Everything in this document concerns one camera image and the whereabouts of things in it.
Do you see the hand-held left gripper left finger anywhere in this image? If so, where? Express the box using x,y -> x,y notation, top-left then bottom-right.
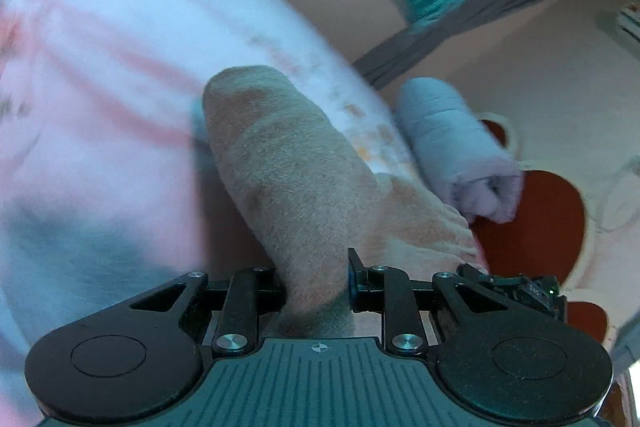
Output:
129,266 -> 287,355

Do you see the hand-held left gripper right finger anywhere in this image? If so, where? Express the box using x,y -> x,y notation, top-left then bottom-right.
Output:
347,248 -> 503,354

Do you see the beige towel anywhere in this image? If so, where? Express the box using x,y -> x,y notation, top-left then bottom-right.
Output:
192,65 -> 488,340

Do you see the red and cream floor mat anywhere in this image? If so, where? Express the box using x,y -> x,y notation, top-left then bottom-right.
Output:
467,114 -> 640,360

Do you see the rolled white towel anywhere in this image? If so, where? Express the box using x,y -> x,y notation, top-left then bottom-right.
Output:
396,77 -> 526,226

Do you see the pink floral bed sheet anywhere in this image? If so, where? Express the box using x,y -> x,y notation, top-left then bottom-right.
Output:
0,0 -> 426,427

